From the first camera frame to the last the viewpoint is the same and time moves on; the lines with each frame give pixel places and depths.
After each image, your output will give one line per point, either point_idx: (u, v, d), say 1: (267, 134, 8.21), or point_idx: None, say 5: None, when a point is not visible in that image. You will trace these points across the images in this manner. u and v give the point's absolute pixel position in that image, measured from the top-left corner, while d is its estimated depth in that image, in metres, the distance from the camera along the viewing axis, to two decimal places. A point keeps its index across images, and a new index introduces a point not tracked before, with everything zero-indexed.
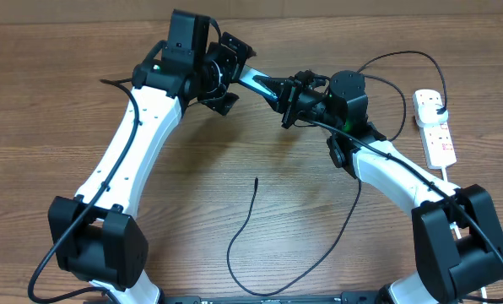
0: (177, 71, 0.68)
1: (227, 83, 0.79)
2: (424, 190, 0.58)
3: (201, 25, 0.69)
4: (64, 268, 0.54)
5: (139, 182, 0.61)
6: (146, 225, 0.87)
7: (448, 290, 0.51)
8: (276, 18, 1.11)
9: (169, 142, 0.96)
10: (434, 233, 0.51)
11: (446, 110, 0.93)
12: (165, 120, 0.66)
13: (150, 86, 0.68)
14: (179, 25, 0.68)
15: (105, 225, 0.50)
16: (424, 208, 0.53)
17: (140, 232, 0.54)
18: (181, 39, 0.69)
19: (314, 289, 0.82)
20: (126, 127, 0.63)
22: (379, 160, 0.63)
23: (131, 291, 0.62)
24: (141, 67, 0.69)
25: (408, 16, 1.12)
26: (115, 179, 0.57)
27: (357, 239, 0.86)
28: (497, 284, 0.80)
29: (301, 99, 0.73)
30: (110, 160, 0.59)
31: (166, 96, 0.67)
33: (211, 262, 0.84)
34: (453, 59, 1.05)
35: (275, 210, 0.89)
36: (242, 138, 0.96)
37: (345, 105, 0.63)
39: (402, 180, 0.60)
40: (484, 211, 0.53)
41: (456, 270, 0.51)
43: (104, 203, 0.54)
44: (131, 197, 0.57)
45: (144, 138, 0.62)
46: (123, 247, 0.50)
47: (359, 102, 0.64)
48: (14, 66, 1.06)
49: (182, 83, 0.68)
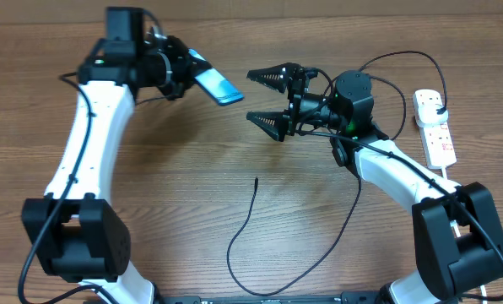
0: (119, 62, 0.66)
1: (177, 80, 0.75)
2: (424, 187, 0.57)
3: (135, 17, 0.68)
4: (50, 271, 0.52)
5: (106, 170, 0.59)
6: (146, 225, 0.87)
7: (448, 285, 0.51)
8: (276, 18, 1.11)
9: (169, 143, 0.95)
10: (434, 230, 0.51)
11: (446, 109, 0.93)
12: (119, 110, 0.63)
13: (98, 79, 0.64)
14: (114, 19, 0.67)
15: (81, 216, 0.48)
16: (425, 204, 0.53)
17: (117, 217, 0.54)
18: (116, 31, 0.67)
19: (314, 289, 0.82)
20: (80, 123, 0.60)
22: (381, 160, 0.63)
23: (123, 284, 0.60)
24: (82, 65, 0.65)
25: (408, 16, 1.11)
26: (81, 170, 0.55)
27: (357, 239, 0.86)
28: (497, 284, 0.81)
29: (305, 107, 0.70)
30: (72, 156, 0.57)
31: (115, 85, 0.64)
33: (211, 262, 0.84)
34: (453, 59, 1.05)
35: (275, 210, 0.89)
36: (241, 138, 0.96)
37: (351, 105, 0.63)
39: (403, 177, 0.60)
40: (485, 209, 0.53)
41: (456, 266, 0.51)
43: (74, 194, 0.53)
44: (101, 184, 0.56)
45: (102, 127, 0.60)
46: (105, 234, 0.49)
47: (365, 103, 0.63)
48: (14, 66, 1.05)
49: (127, 72, 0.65)
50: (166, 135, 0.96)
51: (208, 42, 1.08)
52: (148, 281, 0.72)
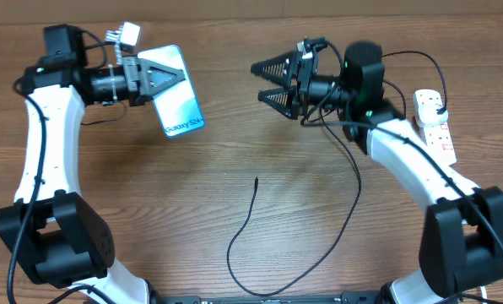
0: (61, 65, 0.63)
1: (128, 97, 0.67)
2: (441, 184, 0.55)
3: (73, 34, 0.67)
4: (38, 279, 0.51)
5: (72, 168, 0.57)
6: (147, 225, 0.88)
7: (449, 287, 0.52)
8: (277, 18, 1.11)
9: (168, 142, 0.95)
10: (446, 235, 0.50)
11: (446, 110, 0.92)
12: (71, 109, 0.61)
13: (43, 86, 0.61)
14: (51, 37, 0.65)
15: (55, 213, 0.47)
16: (440, 207, 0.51)
17: (94, 211, 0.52)
18: (55, 46, 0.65)
19: (314, 289, 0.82)
20: (32, 131, 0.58)
22: (396, 146, 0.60)
23: (116, 283, 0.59)
24: (24, 76, 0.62)
25: (408, 16, 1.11)
26: (45, 170, 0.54)
27: (357, 239, 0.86)
28: (496, 285, 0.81)
29: (316, 87, 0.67)
30: (35, 160, 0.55)
31: (61, 88, 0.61)
33: (211, 262, 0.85)
34: (453, 59, 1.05)
35: (275, 210, 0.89)
36: (242, 138, 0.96)
37: (361, 72, 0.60)
39: (419, 170, 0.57)
40: (501, 216, 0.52)
41: (461, 270, 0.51)
43: (44, 195, 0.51)
44: (69, 181, 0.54)
45: (56, 130, 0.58)
46: (83, 225, 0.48)
47: (375, 69, 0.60)
48: (15, 66, 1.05)
49: (71, 73, 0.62)
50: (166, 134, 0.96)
51: (208, 42, 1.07)
52: (141, 279, 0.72)
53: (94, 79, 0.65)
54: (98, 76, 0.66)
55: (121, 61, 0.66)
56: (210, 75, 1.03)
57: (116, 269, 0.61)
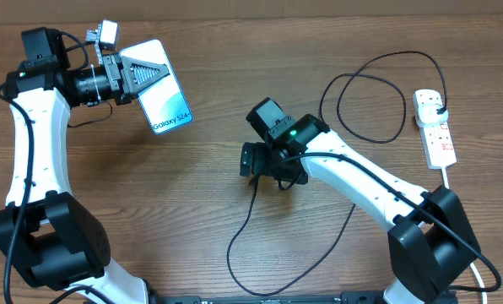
0: (44, 67, 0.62)
1: (113, 95, 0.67)
2: (391, 200, 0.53)
3: (53, 36, 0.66)
4: (35, 282, 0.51)
5: (62, 168, 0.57)
6: (146, 225, 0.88)
7: (431, 293, 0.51)
8: (276, 18, 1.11)
9: (168, 142, 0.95)
10: (414, 252, 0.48)
11: (446, 110, 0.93)
12: (56, 111, 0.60)
13: (26, 89, 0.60)
14: (31, 40, 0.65)
15: (48, 214, 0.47)
16: (399, 228, 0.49)
17: (87, 211, 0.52)
18: (36, 50, 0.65)
19: (314, 289, 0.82)
20: (19, 134, 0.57)
22: (333, 165, 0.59)
23: (113, 283, 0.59)
24: (7, 81, 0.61)
25: (408, 16, 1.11)
26: (35, 172, 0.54)
27: (357, 239, 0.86)
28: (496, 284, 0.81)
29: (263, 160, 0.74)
30: (24, 162, 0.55)
31: (45, 90, 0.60)
33: (211, 262, 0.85)
34: (453, 59, 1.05)
35: (275, 210, 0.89)
36: (242, 138, 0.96)
37: (256, 113, 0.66)
39: (365, 189, 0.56)
40: (454, 213, 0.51)
41: (435, 271, 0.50)
43: (33, 198, 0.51)
44: (59, 181, 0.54)
45: (46, 133, 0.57)
46: (78, 224, 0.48)
47: (267, 105, 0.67)
48: (14, 66, 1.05)
49: (54, 76, 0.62)
50: (166, 134, 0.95)
51: (208, 41, 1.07)
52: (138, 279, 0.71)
53: (77, 80, 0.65)
54: (80, 78, 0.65)
55: (101, 61, 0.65)
56: (210, 75, 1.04)
57: (113, 268, 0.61)
